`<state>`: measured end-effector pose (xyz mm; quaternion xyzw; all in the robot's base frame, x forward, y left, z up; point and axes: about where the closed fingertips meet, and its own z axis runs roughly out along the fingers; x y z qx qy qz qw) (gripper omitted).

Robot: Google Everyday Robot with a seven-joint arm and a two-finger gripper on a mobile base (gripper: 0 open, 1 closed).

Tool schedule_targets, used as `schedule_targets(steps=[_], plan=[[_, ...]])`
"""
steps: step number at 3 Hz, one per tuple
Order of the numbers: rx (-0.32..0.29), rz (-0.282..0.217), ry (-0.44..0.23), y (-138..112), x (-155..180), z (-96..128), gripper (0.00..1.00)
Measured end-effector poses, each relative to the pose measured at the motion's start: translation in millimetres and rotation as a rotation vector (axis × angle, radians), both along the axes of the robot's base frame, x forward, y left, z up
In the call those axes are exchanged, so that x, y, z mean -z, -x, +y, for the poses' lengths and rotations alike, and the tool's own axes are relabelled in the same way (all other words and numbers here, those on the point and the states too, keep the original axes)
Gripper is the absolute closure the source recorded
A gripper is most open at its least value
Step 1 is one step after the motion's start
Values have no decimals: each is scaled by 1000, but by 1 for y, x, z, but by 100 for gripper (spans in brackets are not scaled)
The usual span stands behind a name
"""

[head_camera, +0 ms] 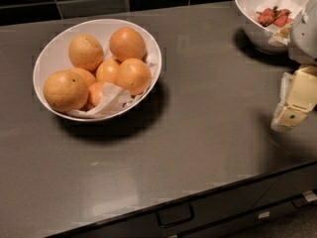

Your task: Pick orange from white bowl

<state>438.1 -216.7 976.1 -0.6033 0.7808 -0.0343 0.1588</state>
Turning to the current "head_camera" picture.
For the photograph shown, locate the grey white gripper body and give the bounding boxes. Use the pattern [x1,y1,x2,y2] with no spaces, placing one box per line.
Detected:
[288,0,317,64]

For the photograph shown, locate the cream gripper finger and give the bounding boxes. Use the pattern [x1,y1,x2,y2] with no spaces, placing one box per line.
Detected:
[270,64,317,132]
[280,72,293,103]

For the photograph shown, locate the white bowl with strawberries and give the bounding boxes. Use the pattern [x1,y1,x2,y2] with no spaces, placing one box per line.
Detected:
[234,0,304,56]

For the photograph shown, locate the white paper in strawberry bowl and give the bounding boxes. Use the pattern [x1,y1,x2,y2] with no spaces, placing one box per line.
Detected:
[253,0,309,48]

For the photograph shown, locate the lower partly hidden orange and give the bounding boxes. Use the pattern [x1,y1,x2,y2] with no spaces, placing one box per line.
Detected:
[85,81,104,110]

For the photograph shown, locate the white bowl with oranges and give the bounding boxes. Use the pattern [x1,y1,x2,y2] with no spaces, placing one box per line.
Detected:
[33,19,154,122]

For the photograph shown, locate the small left middle orange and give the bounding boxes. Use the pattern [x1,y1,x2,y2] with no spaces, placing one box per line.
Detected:
[70,67,97,86]

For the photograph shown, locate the red strawberries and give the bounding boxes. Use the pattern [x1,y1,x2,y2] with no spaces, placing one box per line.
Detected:
[258,6,293,28]

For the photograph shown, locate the dark lower drawer front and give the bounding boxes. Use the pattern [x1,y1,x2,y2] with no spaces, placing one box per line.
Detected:
[177,191,317,238]

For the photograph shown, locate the dark drawer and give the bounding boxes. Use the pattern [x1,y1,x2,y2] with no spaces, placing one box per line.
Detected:
[48,161,317,238]
[177,191,317,238]

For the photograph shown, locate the white paper liner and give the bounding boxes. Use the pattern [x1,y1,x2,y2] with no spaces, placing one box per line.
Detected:
[68,38,161,120]

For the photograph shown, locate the dark upper drawer front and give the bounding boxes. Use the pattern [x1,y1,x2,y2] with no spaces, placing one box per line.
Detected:
[48,161,317,238]

